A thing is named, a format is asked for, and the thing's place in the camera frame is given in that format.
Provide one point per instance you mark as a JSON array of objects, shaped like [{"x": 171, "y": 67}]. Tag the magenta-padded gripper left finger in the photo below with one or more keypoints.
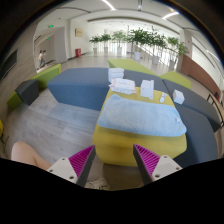
[{"x": 81, "y": 160}]

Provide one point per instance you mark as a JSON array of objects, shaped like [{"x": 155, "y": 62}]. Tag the blue upholstered ottoman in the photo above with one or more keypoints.
[{"x": 76, "y": 85}]

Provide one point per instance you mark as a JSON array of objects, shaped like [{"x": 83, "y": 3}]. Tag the red bin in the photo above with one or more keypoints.
[{"x": 78, "y": 53}]

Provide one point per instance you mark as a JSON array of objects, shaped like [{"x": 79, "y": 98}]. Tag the black wall screen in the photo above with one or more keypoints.
[{"x": 9, "y": 63}]

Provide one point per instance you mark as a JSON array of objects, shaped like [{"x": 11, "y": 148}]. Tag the long green bench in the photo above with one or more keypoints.
[{"x": 46, "y": 75}]

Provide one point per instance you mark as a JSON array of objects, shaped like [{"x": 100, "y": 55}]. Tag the dark grey cube seat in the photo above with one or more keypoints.
[{"x": 28, "y": 91}]

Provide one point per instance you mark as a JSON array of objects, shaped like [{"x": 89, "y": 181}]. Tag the small green ottoman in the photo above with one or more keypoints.
[{"x": 176, "y": 79}]

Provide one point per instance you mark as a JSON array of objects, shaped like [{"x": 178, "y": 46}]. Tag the green exit sign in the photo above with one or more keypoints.
[{"x": 50, "y": 25}]

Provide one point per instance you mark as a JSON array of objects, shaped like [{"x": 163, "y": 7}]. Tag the person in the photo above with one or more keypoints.
[
  {"x": 41, "y": 59},
  {"x": 25, "y": 153}
]

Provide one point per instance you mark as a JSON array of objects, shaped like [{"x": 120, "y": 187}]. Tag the yellow ottoman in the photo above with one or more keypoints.
[{"x": 116, "y": 146}]

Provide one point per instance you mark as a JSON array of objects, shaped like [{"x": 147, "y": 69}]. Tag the brown wood-panelled counter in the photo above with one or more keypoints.
[{"x": 200, "y": 75}]

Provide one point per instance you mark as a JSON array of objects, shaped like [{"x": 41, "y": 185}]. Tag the small white cube box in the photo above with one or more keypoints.
[{"x": 178, "y": 96}]

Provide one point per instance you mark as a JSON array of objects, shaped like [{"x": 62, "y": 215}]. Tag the soft plastic wipes pack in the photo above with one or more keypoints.
[{"x": 122, "y": 86}]

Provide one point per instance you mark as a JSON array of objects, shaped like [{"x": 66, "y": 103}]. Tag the light blue towel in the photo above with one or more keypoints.
[{"x": 140, "y": 116}]

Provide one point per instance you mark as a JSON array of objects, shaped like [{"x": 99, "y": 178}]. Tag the ceiling strip lights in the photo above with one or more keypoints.
[{"x": 170, "y": 15}]

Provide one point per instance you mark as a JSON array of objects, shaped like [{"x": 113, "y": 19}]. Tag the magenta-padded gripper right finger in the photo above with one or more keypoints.
[{"x": 148, "y": 160}]

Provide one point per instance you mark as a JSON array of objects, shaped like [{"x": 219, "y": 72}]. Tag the large green ottoman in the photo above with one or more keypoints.
[{"x": 128, "y": 65}]

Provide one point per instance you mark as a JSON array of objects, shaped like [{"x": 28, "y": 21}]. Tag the long dark grey ottoman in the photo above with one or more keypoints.
[{"x": 196, "y": 103}]

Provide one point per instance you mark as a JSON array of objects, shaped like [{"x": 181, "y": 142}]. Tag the wide dark grey ottoman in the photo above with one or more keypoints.
[{"x": 198, "y": 140}]

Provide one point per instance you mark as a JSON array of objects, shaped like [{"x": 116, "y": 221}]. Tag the stacked white tissue packs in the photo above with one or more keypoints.
[{"x": 115, "y": 74}]

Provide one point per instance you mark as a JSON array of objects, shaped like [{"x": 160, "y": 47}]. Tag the framed wall picture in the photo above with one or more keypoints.
[{"x": 79, "y": 32}]

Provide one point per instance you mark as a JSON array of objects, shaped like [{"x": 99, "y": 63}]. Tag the row of potted plants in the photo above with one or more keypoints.
[{"x": 140, "y": 36}]

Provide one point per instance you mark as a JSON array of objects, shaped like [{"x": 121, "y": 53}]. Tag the wooden table with black frame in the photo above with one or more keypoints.
[{"x": 216, "y": 105}]

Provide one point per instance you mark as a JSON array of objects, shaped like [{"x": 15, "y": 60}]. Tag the small white tube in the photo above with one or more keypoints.
[{"x": 162, "y": 98}]

